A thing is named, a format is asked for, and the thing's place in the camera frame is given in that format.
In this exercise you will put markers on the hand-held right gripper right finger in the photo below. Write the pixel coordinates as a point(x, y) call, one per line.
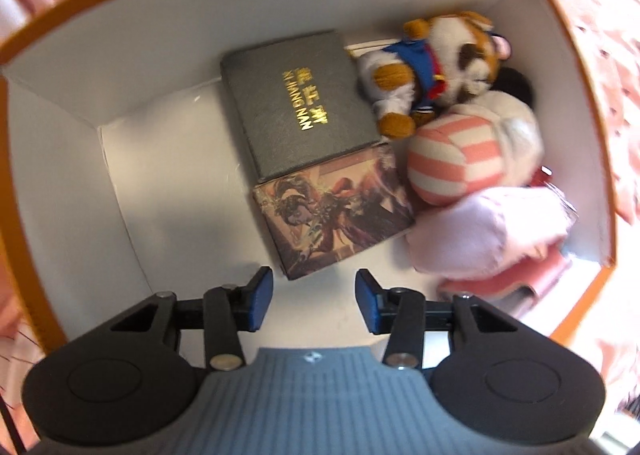
point(367, 301)

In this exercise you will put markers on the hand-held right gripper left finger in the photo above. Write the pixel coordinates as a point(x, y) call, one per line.
point(261, 296)

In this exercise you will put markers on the illustrated card box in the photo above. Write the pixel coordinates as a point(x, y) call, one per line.
point(325, 216)

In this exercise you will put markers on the pink plush toy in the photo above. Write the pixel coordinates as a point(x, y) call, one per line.
point(481, 230)

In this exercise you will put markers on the pink leather wallet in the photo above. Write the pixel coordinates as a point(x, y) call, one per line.
point(501, 288)

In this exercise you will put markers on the black box gold print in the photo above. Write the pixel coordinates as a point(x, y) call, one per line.
point(281, 136)

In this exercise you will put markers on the white dog plush striped cup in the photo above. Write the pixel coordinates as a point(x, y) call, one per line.
point(446, 156)

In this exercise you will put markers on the orange cardboard box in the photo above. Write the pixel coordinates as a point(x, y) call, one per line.
point(150, 85)

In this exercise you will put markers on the red panda sailor plush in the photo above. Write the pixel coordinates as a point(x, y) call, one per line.
point(450, 46)

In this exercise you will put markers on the pink printed blanket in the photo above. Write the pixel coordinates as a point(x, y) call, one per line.
point(600, 10)

